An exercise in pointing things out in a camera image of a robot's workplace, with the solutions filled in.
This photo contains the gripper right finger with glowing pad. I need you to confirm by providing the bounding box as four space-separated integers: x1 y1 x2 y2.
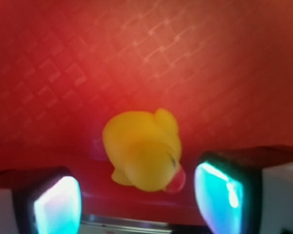
194 145 293 234

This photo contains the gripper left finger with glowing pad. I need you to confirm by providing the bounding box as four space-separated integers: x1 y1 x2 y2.
0 167 82 234

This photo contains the yellow rubber duck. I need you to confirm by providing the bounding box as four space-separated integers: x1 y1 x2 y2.
103 109 186 194

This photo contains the red plastic tray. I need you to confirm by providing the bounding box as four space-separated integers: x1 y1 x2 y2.
0 0 293 225

